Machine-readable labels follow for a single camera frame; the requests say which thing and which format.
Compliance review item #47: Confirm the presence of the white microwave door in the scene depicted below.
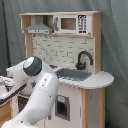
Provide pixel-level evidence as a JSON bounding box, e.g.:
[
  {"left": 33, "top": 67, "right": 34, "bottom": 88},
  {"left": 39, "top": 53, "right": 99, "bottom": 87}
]
[{"left": 54, "top": 15, "right": 91, "bottom": 34}]

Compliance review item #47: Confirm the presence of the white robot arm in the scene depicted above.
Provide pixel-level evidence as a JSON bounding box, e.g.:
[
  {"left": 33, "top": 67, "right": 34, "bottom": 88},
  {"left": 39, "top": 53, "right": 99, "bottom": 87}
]
[{"left": 0, "top": 56, "right": 59, "bottom": 128}]

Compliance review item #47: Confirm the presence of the wooden toy kitchen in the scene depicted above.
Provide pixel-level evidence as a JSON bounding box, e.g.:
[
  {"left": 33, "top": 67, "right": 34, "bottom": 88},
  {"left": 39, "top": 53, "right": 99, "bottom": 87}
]
[{"left": 6, "top": 10, "right": 115, "bottom": 128}]

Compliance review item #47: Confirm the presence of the grey toy sink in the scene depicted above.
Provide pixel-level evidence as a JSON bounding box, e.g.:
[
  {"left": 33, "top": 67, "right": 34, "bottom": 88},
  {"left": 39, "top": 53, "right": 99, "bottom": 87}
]
[{"left": 56, "top": 68, "right": 92, "bottom": 81}]

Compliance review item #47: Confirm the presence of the black toy faucet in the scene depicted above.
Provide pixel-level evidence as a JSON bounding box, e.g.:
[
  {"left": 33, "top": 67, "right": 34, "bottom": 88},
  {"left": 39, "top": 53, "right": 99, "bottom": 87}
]
[{"left": 75, "top": 51, "right": 93, "bottom": 70}]

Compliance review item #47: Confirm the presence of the grey ice dispenser panel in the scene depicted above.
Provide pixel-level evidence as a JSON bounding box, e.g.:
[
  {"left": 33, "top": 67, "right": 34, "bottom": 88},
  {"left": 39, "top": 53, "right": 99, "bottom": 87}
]
[{"left": 55, "top": 95, "right": 70, "bottom": 120}]

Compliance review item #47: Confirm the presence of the grey range hood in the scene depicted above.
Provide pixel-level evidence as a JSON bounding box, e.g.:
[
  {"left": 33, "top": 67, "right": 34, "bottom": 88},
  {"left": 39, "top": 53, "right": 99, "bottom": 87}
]
[{"left": 24, "top": 16, "right": 53, "bottom": 34}]

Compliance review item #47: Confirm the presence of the oven door with handle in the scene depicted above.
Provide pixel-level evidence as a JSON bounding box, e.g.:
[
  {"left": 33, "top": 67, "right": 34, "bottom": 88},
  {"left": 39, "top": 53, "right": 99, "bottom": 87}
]
[{"left": 18, "top": 96, "right": 28, "bottom": 111}]

